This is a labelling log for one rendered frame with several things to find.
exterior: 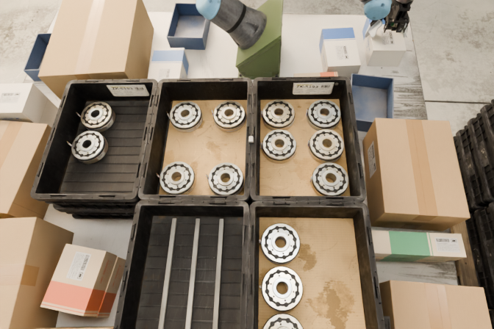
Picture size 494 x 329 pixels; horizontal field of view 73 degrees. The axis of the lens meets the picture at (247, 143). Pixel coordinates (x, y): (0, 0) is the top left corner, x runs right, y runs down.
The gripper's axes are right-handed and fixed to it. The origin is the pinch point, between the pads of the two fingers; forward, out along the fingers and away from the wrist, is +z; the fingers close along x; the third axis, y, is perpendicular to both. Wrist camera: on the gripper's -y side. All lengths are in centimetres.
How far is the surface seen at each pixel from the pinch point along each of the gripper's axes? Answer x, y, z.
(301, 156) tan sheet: -33, 56, -7
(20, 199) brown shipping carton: -118, 74, -7
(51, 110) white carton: -125, 37, 1
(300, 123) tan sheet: -34, 44, -7
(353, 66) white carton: -13.7, 17.2, -2.1
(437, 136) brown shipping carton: 7, 50, -10
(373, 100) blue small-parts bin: -5.2, 26.4, 5.9
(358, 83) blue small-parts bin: -10.6, 20.0, 4.3
